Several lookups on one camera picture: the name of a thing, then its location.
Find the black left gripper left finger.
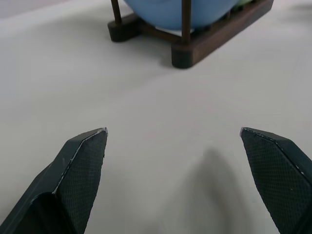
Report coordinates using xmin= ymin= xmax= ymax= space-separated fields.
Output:
xmin=0 ymin=127 xmax=108 ymax=234

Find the green plate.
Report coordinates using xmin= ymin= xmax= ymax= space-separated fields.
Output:
xmin=231 ymin=0 xmax=252 ymax=12

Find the blue plate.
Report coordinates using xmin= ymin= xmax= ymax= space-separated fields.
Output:
xmin=123 ymin=0 xmax=238 ymax=31

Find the dark wooden dish rack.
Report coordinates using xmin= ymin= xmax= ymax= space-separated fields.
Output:
xmin=107 ymin=0 xmax=274 ymax=69

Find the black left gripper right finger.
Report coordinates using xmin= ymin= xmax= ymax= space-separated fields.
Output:
xmin=239 ymin=126 xmax=312 ymax=234

